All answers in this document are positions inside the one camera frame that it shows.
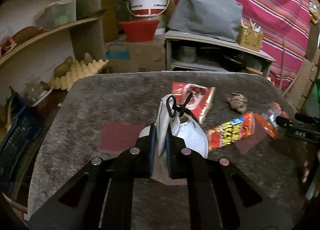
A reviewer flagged clear orange plastic wrapper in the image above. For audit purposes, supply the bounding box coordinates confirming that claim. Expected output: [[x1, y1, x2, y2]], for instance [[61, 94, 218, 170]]
[[254, 102, 290, 139]]

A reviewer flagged white face mask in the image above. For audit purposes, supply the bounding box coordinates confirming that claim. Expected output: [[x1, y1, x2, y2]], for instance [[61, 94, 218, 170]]
[[152, 94, 209, 186]]

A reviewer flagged right maroon scouring pad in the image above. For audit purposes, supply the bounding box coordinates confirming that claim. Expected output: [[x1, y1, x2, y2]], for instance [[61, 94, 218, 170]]
[[234, 121, 268, 154]]

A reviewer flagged maroon scouring pad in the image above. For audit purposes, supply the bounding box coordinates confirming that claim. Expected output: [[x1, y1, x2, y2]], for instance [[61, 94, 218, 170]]
[[98, 123, 145, 155], [234, 121, 268, 154]]

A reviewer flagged left maroon scouring pad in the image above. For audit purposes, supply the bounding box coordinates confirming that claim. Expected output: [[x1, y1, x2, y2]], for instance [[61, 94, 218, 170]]
[[98, 123, 145, 155]]

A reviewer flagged red yellow snack packet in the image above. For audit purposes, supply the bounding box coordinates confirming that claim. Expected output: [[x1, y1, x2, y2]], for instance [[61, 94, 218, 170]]
[[207, 112, 255, 151]]

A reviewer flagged small brown crumpled paper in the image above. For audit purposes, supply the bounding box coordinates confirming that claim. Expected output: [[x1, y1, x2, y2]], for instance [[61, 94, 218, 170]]
[[227, 92, 247, 113]]

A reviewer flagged blue plastic crate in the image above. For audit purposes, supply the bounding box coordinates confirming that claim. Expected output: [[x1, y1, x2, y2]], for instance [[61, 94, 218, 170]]
[[1, 94, 43, 192]]

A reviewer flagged red snack bag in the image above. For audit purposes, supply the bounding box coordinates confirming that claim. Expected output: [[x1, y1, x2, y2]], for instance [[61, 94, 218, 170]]
[[172, 82, 216, 124]]

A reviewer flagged yellow woven basket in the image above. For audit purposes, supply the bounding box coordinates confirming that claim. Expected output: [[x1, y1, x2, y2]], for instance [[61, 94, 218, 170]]
[[237, 19, 264, 51]]

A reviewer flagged yellow egg carton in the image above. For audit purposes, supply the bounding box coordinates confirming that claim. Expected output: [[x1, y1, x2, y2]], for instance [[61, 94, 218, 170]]
[[49, 59, 109, 91]]

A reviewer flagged pink striped cloth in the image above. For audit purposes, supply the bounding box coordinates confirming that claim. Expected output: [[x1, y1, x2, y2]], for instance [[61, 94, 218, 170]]
[[176, 0, 310, 89]]

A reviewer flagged brown potato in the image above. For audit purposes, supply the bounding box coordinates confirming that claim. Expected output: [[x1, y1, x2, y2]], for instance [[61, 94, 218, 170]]
[[54, 56, 74, 78]]

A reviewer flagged cardboard box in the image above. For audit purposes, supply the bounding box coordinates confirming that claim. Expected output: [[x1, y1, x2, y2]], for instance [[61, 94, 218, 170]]
[[105, 35, 167, 73]]

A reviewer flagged grey low shelf unit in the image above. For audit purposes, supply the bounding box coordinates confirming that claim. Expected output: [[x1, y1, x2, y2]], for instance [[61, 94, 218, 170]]
[[164, 30, 276, 78]]

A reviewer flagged grey fabric cover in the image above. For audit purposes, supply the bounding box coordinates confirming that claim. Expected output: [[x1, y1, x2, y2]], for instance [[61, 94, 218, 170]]
[[168, 0, 243, 43]]

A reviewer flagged wooden shelf rack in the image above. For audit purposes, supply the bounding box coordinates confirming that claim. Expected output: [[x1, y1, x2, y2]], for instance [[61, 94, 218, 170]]
[[1, 0, 105, 105]]

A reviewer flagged red plastic basket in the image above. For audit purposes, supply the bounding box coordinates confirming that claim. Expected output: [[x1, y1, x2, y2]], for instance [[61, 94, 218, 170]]
[[120, 19, 159, 43]]

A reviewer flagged clear plastic container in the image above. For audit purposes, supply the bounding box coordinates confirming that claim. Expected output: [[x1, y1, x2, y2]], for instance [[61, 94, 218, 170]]
[[34, 0, 76, 30]]

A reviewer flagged white plastic bucket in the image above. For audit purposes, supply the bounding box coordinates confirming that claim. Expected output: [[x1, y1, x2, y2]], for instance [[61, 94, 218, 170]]
[[127, 0, 170, 17]]

